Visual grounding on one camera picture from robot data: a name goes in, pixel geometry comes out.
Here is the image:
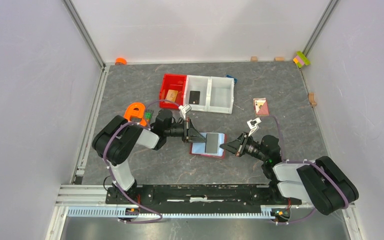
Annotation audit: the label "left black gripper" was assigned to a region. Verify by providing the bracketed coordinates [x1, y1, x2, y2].
[164, 117, 206, 143]

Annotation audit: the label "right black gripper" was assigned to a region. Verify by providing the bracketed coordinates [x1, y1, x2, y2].
[220, 131, 268, 163]

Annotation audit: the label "red card holder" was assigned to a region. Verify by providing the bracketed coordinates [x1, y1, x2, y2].
[190, 132, 226, 158]

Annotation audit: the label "black credit card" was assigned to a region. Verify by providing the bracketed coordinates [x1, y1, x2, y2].
[188, 90, 201, 105]
[205, 132, 219, 155]

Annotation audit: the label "gold striped credit card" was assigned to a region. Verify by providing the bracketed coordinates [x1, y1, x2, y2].
[165, 89, 179, 102]

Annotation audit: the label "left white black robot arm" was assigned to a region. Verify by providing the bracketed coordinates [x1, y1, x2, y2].
[92, 109, 207, 204]

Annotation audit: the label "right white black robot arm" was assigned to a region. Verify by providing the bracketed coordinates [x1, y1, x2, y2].
[220, 132, 360, 215]

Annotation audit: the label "white two-compartment bin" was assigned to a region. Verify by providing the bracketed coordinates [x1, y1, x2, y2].
[183, 75, 235, 114]

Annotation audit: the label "green toy brick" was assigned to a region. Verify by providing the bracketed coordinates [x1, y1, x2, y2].
[144, 111, 153, 122]

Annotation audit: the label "red plastic bin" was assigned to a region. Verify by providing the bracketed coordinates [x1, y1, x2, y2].
[159, 73, 187, 105]

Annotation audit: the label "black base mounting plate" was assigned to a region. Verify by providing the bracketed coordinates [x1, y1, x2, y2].
[105, 184, 302, 215]

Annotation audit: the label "orange letter e toy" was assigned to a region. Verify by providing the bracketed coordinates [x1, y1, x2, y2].
[123, 102, 147, 127]

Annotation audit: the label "blue object behind bin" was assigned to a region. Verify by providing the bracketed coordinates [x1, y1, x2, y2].
[225, 74, 238, 85]

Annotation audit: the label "small wooden block left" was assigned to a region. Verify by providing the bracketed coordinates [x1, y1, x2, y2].
[250, 56, 258, 62]

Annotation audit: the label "small wooden block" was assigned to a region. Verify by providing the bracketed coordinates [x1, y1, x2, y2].
[274, 56, 285, 62]
[250, 56, 258, 62]

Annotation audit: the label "wooden arch block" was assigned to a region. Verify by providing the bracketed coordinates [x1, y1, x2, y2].
[308, 92, 317, 108]

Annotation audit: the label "small wooden block right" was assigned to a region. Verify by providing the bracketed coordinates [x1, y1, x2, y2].
[274, 56, 285, 62]

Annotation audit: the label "orange tape roll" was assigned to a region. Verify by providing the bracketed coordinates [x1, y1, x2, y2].
[114, 57, 127, 65]

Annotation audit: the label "colourful stacked toy bricks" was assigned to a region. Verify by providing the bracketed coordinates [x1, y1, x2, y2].
[292, 51, 311, 69]

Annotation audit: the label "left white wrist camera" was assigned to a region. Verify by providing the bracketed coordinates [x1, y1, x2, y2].
[178, 104, 192, 120]

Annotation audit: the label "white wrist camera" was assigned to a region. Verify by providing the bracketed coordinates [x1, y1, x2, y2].
[246, 117, 261, 137]
[178, 104, 192, 120]

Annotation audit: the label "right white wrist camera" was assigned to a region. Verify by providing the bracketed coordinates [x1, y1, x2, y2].
[246, 117, 261, 137]

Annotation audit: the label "aluminium frame rail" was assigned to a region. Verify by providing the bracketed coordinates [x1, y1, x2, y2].
[55, 184, 355, 220]

